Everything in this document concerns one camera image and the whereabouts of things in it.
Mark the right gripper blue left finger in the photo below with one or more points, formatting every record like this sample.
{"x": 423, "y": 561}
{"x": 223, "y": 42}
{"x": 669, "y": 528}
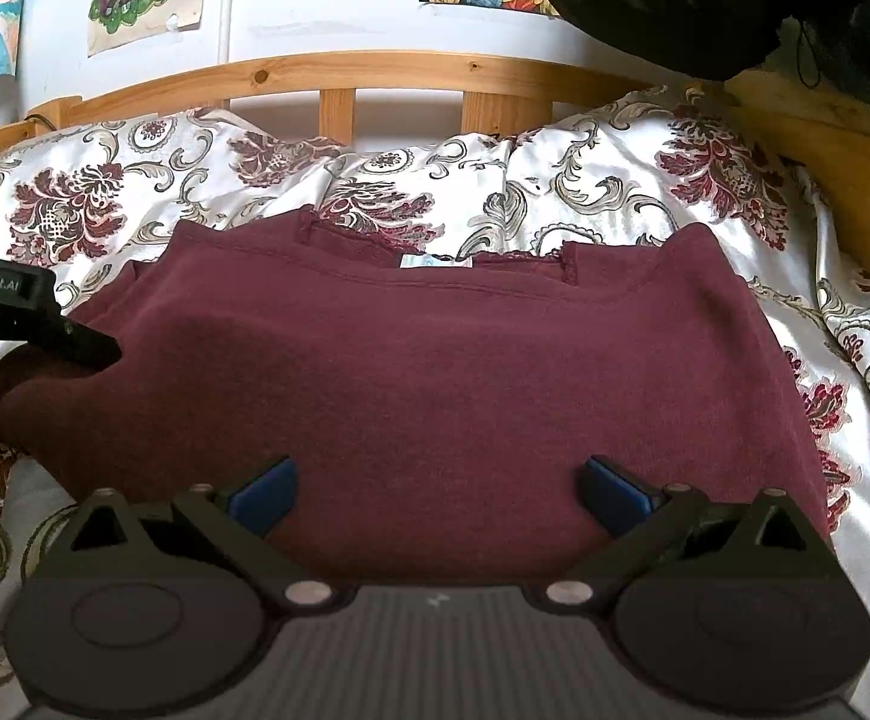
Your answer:
{"x": 262, "y": 503}

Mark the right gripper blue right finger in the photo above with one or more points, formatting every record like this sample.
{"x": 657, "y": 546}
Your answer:
{"x": 618, "y": 501}

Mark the maroon knit sweater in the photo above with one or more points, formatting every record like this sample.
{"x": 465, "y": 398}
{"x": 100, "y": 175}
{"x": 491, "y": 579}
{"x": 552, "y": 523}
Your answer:
{"x": 437, "y": 414}

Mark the floral satin bed cover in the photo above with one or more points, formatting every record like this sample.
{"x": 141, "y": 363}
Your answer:
{"x": 86, "y": 200}

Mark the wooden bed frame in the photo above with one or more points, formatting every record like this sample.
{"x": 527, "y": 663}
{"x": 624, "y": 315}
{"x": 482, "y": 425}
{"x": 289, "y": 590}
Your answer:
{"x": 826, "y": 131}

